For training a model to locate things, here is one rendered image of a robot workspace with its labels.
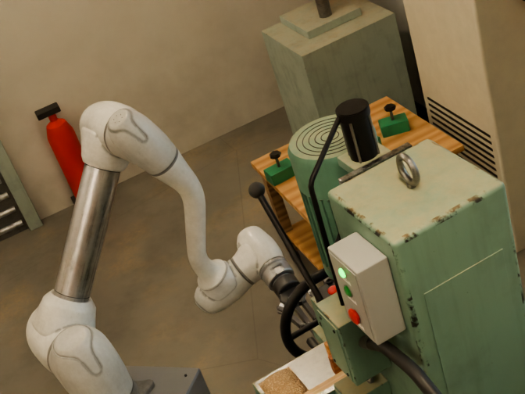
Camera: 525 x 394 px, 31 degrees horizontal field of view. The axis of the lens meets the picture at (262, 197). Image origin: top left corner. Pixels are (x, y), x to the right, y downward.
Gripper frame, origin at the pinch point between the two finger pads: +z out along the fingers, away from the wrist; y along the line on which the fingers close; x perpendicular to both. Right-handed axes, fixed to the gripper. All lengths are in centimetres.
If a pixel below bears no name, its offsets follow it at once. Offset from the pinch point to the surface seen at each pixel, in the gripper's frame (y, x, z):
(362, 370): -15, -68, 47
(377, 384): -11, -57, 46
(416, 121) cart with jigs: 95, 51, -87
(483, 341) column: 3, -78, 58
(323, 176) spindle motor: -4, -88, 19
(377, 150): 4, -97, 25
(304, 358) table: -14.0, -27.6, 18.3
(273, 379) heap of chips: -23.5, -31.3, 20.9
